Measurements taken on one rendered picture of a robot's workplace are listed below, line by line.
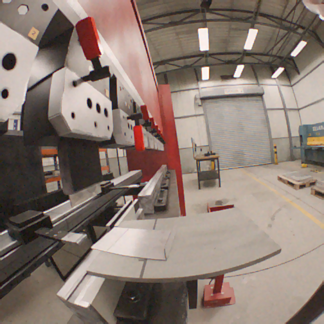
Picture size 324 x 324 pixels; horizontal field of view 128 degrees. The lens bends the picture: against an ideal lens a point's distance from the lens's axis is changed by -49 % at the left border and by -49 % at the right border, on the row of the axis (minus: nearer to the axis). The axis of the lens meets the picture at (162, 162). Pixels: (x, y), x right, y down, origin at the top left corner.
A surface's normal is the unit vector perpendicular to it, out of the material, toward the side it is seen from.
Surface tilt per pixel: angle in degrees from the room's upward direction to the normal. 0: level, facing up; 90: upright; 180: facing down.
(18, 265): 90
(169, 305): 0
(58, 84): 90
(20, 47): 90
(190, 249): 0
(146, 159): 90
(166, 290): 0
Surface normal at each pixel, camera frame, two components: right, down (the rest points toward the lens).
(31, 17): 0.99, -0.12
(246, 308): -0.13, -0.99
